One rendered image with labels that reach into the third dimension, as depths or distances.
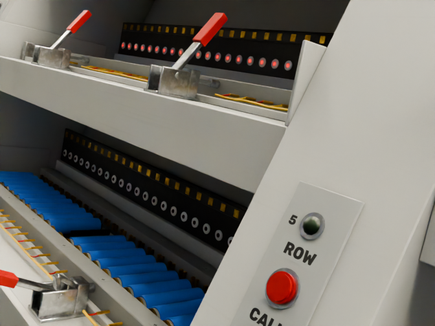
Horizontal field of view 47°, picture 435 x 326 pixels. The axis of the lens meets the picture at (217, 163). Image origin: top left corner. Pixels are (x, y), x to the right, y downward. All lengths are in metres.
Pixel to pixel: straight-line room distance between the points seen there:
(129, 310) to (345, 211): 0.21
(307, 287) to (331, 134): 0.08
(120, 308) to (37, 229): 0.18
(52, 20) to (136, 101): 0.46
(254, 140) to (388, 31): 0.10
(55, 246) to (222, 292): 0.26
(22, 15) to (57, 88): 0.29
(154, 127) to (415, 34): 0.21
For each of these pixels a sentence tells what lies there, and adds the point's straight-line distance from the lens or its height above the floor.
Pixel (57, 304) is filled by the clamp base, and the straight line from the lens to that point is 0.43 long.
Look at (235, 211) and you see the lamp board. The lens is 0.50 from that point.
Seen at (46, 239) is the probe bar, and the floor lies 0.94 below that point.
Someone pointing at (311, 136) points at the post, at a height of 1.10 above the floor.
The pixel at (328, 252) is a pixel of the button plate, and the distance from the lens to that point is 0.25.
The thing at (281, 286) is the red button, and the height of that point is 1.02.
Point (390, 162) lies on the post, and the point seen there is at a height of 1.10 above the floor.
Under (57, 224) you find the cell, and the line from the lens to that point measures 0.60.
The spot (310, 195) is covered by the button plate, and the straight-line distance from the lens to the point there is 0.26.
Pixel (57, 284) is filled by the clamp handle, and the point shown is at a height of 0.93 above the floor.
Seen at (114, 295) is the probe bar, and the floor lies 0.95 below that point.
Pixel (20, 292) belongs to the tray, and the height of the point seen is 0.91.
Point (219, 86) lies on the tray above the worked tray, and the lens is 0.46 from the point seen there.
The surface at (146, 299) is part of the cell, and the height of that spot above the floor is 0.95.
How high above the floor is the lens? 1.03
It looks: 6 degrees up
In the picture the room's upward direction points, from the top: 27 degrees clockwise
